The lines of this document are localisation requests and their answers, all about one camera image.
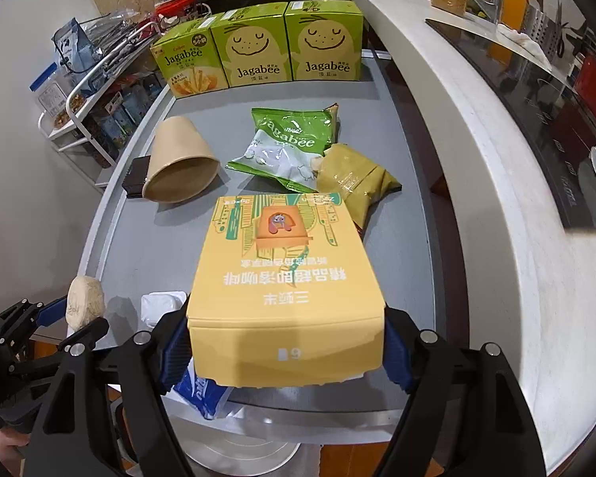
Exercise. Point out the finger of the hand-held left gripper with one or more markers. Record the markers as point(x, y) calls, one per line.
point(53, 309)
point(90, 333)

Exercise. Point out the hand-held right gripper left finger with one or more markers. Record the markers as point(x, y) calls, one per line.
point(176, 353)

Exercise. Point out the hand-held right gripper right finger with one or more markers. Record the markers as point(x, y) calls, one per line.
point(395, 357)

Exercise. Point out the beige round bun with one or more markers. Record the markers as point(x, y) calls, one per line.
point(84, 298)

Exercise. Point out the clear white plastic cup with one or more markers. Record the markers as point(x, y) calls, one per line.
point(161, 305)

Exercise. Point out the yellow printed cardboard box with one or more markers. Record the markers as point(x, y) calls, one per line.
point(278, 283)

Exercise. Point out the dark brown packet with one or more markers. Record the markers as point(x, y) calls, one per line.
point(136, 176)

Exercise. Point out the person's left hand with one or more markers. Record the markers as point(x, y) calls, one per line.
point(2, 446)

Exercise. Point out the blue white snack wrapper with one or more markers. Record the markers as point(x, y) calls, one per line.
point(203, 397)

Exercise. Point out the white metal rack trolley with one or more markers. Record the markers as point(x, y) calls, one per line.
point(59, 135)

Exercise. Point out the olive yellow packet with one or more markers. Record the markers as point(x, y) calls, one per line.
point(352, 179)

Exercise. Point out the brown paper bowl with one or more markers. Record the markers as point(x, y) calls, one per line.
point(179, 159)

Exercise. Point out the row of small cartons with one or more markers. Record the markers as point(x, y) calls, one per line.
point(124, 109)

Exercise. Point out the clear bag of granola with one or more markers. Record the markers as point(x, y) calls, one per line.
point(54, 94)

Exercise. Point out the green snack bag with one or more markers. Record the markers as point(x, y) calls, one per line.
point(278, 139)

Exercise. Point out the blue paper bag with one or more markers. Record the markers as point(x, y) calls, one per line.
point(72, 44)

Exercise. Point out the green snack box fries picture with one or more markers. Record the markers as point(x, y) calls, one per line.
point(188, 59)

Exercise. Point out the silver foil bags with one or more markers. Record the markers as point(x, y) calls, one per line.
point(112, 27)

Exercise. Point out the green snack box smiling face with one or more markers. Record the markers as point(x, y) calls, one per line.
point(323, 44)
point(251, 49)

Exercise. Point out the red lidded container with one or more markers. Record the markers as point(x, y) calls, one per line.
point(179, 6)

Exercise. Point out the white cloth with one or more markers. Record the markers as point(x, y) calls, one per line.
point(521, 39)

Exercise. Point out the perforated metal utensil holder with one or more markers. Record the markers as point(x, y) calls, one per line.
point(539, 30)

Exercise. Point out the orange cutting board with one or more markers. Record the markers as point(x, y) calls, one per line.
point(514, 5)

